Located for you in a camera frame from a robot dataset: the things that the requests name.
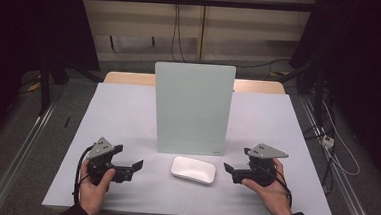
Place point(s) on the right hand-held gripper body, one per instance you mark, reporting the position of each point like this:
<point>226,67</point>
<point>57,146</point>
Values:
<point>258,173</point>

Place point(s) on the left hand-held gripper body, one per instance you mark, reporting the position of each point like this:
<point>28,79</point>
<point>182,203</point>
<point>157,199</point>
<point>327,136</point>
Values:
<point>100,163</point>

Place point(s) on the white whiteboard eraser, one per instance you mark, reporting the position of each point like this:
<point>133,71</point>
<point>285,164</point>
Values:
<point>193,169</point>

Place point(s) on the pale green glass whiteboard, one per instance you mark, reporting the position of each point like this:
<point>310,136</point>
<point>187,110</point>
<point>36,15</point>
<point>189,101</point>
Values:
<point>191,107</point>

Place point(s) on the person's right hand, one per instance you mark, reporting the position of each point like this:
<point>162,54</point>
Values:
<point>274,198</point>

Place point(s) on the person's left hand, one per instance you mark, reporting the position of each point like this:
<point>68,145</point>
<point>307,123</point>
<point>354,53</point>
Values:
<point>93,195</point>

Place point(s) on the white table mat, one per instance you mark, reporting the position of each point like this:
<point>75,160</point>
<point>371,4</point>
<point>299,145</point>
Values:
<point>124,116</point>

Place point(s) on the wooden table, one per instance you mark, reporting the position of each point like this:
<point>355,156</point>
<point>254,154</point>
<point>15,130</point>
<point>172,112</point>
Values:
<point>126,78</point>

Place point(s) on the white power strip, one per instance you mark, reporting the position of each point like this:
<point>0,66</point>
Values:
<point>328,141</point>

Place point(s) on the black metal stand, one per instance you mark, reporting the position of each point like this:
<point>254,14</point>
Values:
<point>45,85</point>

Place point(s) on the black curtain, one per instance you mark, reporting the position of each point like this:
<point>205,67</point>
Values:
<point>364,64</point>
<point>23,27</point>

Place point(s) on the black horizontal metal bar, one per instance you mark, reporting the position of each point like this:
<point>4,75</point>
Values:
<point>198,1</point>

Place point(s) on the aluminium floor rail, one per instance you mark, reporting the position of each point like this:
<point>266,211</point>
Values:
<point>344,183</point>
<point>18,157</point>

